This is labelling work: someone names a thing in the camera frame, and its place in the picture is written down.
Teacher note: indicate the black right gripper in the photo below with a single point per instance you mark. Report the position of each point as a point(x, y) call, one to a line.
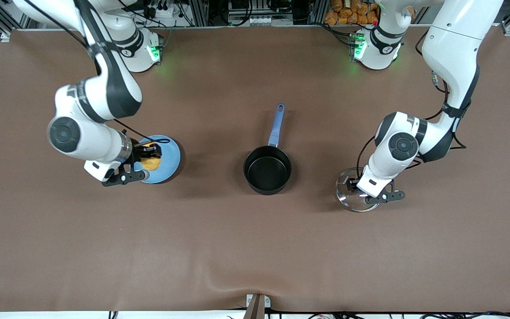
point(141, 152)

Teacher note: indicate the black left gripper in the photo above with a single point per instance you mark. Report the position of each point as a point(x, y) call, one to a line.
point(352, 182)

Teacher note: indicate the yellow potato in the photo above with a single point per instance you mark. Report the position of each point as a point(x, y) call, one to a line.
point(151, 164)

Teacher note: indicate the glass lid with blue knob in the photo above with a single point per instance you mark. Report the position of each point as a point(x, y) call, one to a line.
point(348, 201)

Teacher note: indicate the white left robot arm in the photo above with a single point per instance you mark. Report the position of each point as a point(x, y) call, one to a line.
point(454, 48)

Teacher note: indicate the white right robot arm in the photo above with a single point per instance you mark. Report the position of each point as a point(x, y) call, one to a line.
point(89, 141)

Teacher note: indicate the light blue round plate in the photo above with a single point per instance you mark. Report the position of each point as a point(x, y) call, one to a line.
point(171, 155)

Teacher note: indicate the brown table mat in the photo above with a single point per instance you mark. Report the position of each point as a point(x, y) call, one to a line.
point(255, 248)

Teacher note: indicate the bag of orange snacks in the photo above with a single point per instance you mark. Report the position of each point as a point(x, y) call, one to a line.
point(348, 11)

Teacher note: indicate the white power strip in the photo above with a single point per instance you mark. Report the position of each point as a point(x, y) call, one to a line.
point(260, 20)

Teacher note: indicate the black right camera mount bracket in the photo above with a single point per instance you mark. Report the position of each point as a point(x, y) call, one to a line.
point(124, 178)

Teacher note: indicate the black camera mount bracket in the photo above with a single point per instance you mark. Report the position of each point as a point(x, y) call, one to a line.
point(385, 197)
point(124, 178)

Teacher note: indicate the black left camera mount bracket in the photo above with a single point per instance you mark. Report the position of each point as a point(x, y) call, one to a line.
point(385, 197)

